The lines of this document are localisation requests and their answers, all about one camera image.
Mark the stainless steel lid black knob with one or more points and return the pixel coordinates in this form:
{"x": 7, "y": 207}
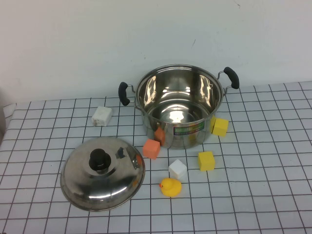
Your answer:
{"x": 80, "y": 185}

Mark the orange foam cube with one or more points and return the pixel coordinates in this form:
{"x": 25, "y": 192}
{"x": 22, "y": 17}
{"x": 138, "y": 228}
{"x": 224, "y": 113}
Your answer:
{"x": 151, "y": 150}

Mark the white power adapter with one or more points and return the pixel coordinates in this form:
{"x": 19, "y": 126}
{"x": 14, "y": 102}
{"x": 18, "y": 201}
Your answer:
{"x": 102, "y": 116}

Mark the white foam cube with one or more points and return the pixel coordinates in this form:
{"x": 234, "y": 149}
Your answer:
{"x": 177, "y": 170}

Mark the yellow foam cube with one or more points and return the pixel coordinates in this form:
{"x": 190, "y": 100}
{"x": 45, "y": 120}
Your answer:
{"x": 220, "y": 127}
{"x": 206, "y": 161}

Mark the yellow rubber duck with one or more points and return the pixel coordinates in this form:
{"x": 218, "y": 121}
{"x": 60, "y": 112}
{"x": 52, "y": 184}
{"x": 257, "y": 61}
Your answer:
{"x": 171, "y": 188}

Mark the white black-grid tablecloth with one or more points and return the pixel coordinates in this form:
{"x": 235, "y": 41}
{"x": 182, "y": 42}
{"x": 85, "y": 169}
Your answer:
{"x": 268, "y": 170}

